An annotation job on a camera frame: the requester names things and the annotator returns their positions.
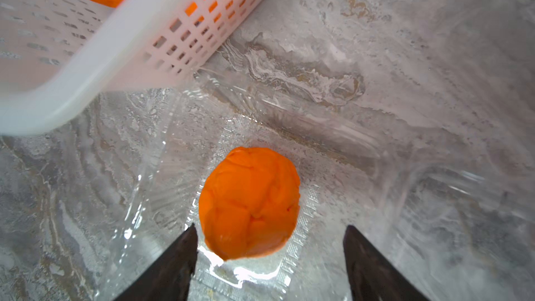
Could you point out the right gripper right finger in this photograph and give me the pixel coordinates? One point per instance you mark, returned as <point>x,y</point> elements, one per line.
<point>370,275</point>

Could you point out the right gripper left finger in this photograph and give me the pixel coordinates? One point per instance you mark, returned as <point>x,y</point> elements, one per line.
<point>169,277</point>

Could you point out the clear clamshell container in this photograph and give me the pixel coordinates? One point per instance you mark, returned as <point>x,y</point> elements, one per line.
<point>453,229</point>

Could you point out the container orange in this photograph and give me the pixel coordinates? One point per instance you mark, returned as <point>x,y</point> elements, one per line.
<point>250,203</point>

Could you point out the white plastic basket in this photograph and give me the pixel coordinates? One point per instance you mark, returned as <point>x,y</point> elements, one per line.
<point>58,55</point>

